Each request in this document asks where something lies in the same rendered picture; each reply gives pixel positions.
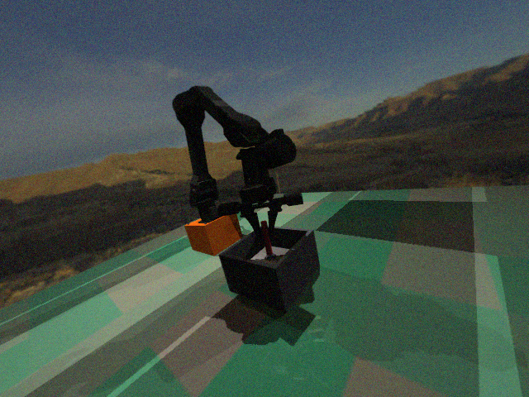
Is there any dark red peg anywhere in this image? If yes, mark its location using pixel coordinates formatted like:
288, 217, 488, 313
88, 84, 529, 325
260, 221, 273, 256

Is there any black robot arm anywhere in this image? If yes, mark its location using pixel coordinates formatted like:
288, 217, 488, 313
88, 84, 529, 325
173, 86, 297, 223

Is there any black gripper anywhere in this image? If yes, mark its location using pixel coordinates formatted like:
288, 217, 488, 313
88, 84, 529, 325
217, 171, 303, 243

